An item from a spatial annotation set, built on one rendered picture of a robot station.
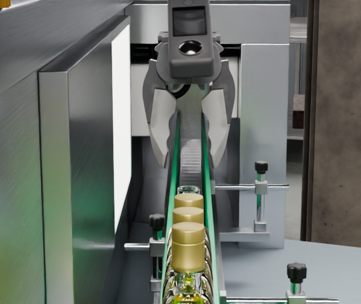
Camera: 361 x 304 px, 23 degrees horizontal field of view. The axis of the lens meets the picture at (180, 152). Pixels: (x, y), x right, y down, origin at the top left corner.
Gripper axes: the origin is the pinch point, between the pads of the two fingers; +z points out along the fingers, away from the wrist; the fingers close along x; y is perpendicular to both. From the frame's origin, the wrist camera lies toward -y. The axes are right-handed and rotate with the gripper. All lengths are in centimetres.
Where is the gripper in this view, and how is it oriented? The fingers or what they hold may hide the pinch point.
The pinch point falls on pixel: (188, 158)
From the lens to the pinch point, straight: 99.8
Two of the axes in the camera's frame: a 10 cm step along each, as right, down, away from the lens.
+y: 0.2, -2.1, 9.8
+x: -10.0, 0.0, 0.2
